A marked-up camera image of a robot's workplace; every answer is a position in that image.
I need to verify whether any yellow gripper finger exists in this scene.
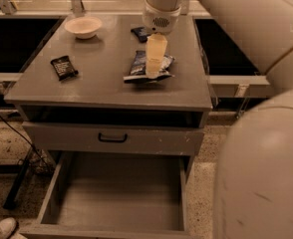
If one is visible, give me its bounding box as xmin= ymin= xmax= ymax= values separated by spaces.
xmin=146 ymin=33 xmax=167 ymax=79

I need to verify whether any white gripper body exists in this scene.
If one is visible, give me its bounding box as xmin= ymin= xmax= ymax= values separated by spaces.
xmin=143 ymin=1 xmax=181 ymax=35

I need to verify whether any blue chip bag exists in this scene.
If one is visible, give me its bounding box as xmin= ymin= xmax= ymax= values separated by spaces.
xmin=124 ymin=50 xmax=174 ymax=84

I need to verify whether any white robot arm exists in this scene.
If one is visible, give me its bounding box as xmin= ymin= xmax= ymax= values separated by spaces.
xmin=144 ymin=0 xmax=293 ymax=239

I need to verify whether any grey drawer cabinet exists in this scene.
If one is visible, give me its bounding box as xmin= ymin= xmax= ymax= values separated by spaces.
xmin=4 ymin=13 xmax=214 ymax=184

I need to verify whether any closed grey drawer front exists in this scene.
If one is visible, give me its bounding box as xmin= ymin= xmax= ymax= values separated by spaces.
xmin=23 ymin=121 xmax=203 ymax=155

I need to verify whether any open grey bottom drawer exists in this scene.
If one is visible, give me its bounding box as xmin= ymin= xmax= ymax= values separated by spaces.
xmin=21 ymin=152 xmax=190 ymax=239

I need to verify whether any small dark blue snack pack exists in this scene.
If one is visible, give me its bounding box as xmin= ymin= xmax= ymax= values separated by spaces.
xmin=131 ymin=27 xmax=150 ymax=43

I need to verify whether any white bowl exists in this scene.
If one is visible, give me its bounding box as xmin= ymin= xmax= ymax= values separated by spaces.
xmin=65 ymin=17 xmax=103 ymax=40

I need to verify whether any black snack packet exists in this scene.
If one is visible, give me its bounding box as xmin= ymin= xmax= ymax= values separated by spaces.
xmin=51 ymin=56 xmax=79 ymax=81

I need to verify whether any white shoe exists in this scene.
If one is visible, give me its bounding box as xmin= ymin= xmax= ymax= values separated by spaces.
xmin=0 ymin=217 xmax=17 ymax=239

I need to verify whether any black drawer handle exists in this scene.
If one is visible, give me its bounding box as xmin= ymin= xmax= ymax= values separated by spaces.
xmin=98 ymin=132 xmax=128 ymax=143

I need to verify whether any black cable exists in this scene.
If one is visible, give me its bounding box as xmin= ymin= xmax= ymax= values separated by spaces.
xmin=0 ymin=106 xmax=56 ymax=174

